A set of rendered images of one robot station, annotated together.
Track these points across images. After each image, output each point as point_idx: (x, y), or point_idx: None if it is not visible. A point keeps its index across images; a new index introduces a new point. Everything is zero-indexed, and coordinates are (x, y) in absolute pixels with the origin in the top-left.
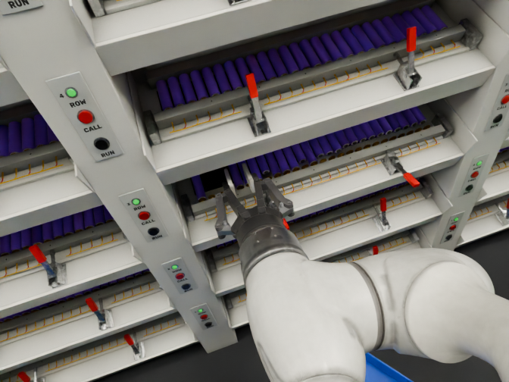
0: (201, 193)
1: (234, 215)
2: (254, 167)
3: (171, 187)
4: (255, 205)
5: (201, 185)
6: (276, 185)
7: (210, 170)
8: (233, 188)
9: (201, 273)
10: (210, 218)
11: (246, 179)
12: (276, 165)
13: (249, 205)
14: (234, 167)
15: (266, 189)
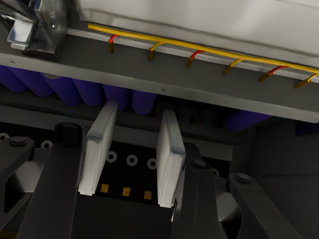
0: (261, 117)
1: (220, 29)
2: (83, 92)
3: (315, 184)
4: (120, 15)
5: (241, 116)
6: (10, 56)
7: (197, 104)
8: (162, 193)
9: None
10: (307, 70)
11: (114, 116)
12: (14, 73)
13: (142, 38)
14: (138, 108)
15: (25, 162)
